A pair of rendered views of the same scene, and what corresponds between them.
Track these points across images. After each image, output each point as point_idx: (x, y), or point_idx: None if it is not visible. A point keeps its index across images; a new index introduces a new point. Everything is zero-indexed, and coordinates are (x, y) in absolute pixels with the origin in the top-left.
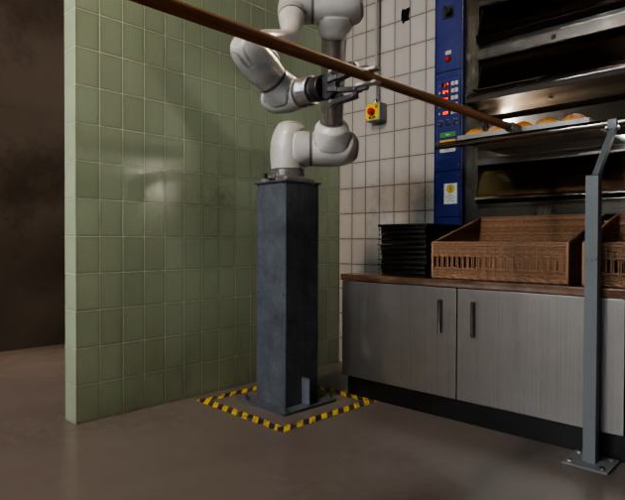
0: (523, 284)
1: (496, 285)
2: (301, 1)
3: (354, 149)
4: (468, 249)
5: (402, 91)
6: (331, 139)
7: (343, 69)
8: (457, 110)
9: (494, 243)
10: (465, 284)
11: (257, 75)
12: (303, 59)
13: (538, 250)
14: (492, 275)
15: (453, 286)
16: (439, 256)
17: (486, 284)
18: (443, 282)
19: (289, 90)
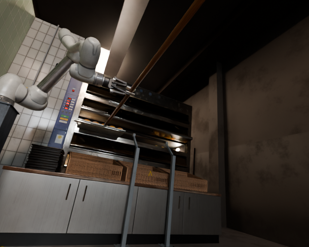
0: (109, 179)
1: (98, 179)
2: (74, 39)
3: (46, 106)
4: (86, 163)
5: (125, 101)
6: (41, 97)
7: (138, 85)
8: (115, 113)
9: (98, 162)
10: (85, 177)
11: (92, 60)
12: (144, 74)
13: (113, 167)
14: (94, 175)
15: (79, 178)
16: (72, 164)
17: (94, 178)
18: (74, 176)
19: (94, 74)
